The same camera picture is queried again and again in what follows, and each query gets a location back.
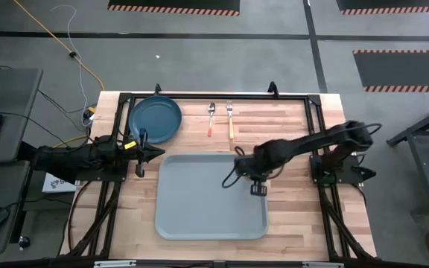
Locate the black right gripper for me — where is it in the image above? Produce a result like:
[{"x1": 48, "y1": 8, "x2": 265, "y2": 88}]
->
[{"x1": 235, "y1": 153, "x2": 272, "y2": 197}]

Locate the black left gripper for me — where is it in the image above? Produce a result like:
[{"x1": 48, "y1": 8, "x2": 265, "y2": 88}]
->
[{"x1": 134, "y1": 128, "x2": 166, "y2": 178}]

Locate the dark blue plate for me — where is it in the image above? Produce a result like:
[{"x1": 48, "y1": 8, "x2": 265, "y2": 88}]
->
[{"x1": 128, "y1": 95, "x2": 183, "y2": 144}]

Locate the fork with orange handle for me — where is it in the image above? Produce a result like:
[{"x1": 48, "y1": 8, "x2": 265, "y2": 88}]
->
[{"x1": 226, "y1": 100, "x2": 235, "y2": 140}]

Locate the spoon with red handle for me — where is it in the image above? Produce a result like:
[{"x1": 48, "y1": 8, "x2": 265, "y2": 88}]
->
[{"x1": 207, "y1": 102, "x2": 217, "y2": 138}]

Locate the grey plastic tray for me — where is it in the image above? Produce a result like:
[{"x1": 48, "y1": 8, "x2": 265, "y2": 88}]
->
[{"x1": 154, "y1": 153, "x2": 270, "y2": 241}]

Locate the white yellow power plug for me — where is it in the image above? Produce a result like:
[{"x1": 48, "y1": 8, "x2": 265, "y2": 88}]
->
[{"x1": 83, "y1": 106, "x2": 97, "y2": 124}]

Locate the white printed box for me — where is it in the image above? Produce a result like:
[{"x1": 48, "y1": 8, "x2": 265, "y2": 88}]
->
[{"x1": 42, "y1": 173, "x2": 78, "y2": 194}]

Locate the large grey desk top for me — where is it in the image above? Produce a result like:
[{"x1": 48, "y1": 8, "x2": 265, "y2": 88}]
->
[{"x1": 0, "y1": 68, "x2": 44, "y2": 165}]

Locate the black hazard striped floor mat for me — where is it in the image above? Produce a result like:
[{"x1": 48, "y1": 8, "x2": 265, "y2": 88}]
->
[
  {"x1": 336, "y1": 0, "x2": 429, "y2": 16},
  {"x1": 107, "y1": 0, "x2": 241, "y2": 17},
  {"x1": 352, "y1": 49, "x2": 429, "y2": 93}
]

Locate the grey metal stand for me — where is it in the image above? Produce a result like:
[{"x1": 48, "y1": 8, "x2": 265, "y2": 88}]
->
[{"x1": 385, "y1": 97, "x2": 429, "y2": 217}]

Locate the silver metal bracket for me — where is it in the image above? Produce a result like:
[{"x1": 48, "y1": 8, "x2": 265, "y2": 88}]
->
[
  {"x1": 302, "y1": 261, "x2": 345, "y2": 268},
  {"x1": 93, "y1": 260, "x2": 137, "y2": 268}
]

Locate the black aluminium table frame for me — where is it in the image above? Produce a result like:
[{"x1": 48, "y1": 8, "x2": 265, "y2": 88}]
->
[{"x1": 60, "y1": 92, "x2": 378, "y2": 268}]

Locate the black pointed base bracket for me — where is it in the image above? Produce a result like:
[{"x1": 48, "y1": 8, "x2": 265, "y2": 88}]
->
[{"x1": 351, "y1": 166, "x2": 378, "y2": 182}]

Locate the orange floor cable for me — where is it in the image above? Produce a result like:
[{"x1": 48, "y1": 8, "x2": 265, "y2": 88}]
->
[{"x1": 12, "y1": 0, "x2": 106, "y2": 92}]

